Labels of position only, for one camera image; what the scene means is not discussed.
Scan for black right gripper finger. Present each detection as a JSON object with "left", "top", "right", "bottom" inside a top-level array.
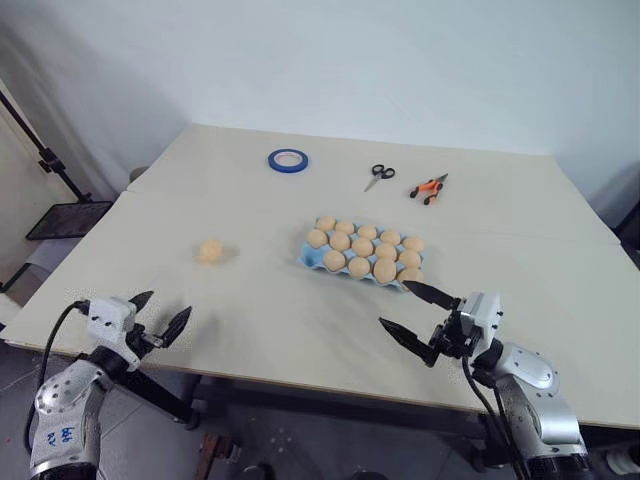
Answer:
[
  {"left": 402, "top": 279, "right": 462, "bottom": 313},
  {"left": 377, "top": 316, "right": 443, "bottom": 369}
]

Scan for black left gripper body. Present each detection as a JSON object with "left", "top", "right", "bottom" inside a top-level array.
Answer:
[{"left": 128, "top": 323, "right": 165, "bottom": 359}]

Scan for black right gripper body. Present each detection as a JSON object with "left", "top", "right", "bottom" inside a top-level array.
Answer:
[{"left": 428, "top": 308, "right": 482, "bottom": 360}]

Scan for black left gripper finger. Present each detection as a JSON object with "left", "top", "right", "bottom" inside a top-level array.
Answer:
[
  {"left": 126, "top": 290, "right": 156, "bottom": 314},
  {"left": 158, "top": 305, "right": 194, "bottom": 350}
]

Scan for loose tan egg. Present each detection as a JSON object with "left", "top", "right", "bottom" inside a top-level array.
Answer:
[{"left": 198, "top": 238, "right": 224, "bottom": 266}]

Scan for blue egg carton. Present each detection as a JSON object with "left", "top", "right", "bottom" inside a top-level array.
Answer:
[{"left": 297, "top": 223, "right": 432, "bottom": 291}]

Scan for orange black pliers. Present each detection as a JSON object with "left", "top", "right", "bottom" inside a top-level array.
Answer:
[{"left": 409, "top": 172, "right": 450, "bottom": 207}]

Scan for black mesh tray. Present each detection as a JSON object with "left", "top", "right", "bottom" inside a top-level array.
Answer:
[{"left": 24, "top": 199, "right": 114, "bottom": 243}]

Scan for black stand pole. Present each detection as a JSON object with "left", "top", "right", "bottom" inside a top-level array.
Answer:
[{"left": 0, "top": 90, "right": 97, "bottom": 204}]

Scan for blue tape roll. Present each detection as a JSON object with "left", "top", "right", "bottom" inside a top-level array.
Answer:
[{"left": 265, "top": 147, "right": 310, "bottom": 175}]

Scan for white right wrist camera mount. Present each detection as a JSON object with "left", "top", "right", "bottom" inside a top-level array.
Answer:
[{"left": 457, "top": 291, "right": 503, "bottom": 348}]

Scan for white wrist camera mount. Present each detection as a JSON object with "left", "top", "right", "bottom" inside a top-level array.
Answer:
[
  {"left": 457, "top": 291, "right": 503, "bottom": 348},
  {"left": 85, "top": 295, "right": 142, "bottom": 372}
]

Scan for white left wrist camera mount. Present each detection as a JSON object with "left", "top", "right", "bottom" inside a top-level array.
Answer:
[{"left": 85, "top": 295, "right": 142, "bottom": 372}]

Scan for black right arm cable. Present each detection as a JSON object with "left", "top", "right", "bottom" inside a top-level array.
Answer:
[{"left": 460, "top": 352, "right": 531, "bottom": 480}]

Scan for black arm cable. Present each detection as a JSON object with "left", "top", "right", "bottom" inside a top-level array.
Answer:
[
  {"left": 460, "top": 352, "right": 531, "bottom": 480},
  {"left": 22, "top": 298, "right": 92, "bottom": 451}
]

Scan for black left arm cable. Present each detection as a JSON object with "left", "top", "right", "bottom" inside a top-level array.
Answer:
[{"left": 22, "top": 298, "right": 92, "bottom": 451}]

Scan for black handled scissors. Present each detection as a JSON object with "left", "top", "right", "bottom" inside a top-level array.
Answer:
[{"left": 363, "top": 163, "right": 397, "bottom": 194}]

